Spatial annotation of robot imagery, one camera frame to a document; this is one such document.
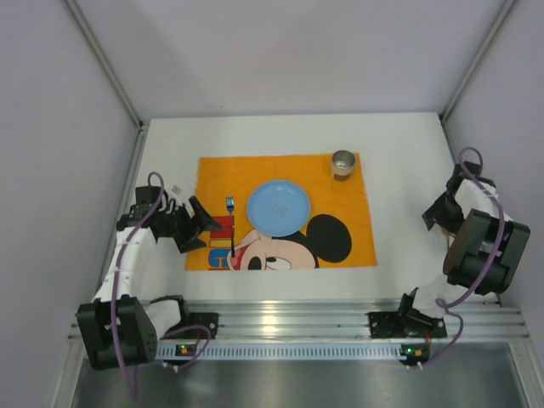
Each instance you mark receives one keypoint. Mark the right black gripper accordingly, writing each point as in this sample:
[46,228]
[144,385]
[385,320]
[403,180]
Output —
[436,211]

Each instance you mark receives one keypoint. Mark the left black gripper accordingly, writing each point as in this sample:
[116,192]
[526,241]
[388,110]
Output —
[187,225]

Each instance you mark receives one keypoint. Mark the blue metallic fork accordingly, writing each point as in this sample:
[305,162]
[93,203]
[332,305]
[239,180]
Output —
[230,207]

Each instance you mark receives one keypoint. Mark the blue plastic plate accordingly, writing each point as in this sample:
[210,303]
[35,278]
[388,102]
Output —
[278,208]

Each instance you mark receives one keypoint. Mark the orange cartoon mouse placemat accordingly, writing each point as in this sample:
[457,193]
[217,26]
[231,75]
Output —
[338,233]

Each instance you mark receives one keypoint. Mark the paper cup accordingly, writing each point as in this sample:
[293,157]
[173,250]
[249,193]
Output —
[342,164]

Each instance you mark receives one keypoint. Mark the gold spoon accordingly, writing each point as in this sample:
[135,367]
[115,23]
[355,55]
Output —
[447,236]

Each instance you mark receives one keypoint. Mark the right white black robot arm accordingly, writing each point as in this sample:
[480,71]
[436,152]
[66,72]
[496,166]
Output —
[483,256]

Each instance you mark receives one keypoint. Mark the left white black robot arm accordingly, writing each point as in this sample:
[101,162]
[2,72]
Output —
[116,328]

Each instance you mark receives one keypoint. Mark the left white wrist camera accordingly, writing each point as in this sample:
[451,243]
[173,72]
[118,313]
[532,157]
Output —
[176,194]

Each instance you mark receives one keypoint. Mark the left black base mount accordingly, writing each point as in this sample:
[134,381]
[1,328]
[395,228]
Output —
[195,325]

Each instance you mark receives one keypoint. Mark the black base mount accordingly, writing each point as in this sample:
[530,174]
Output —
[393,324]
[195,325]

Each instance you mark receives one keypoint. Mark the aluminium rail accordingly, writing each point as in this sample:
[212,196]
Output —
[484,321]

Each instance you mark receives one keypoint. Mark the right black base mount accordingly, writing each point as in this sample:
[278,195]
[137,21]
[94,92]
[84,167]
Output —
[393,324]

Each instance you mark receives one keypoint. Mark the slotted cable duct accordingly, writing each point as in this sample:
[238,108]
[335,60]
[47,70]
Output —
[291,351]

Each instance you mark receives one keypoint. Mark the right aluminium frame post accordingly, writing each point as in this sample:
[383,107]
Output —
[485,45]

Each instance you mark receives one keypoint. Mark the aluminium frame post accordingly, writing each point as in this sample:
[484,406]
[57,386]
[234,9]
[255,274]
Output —
[485,45]
[75,12]

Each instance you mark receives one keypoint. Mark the left aluminium frame post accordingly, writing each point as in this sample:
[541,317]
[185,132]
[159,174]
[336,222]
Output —
[75,12]

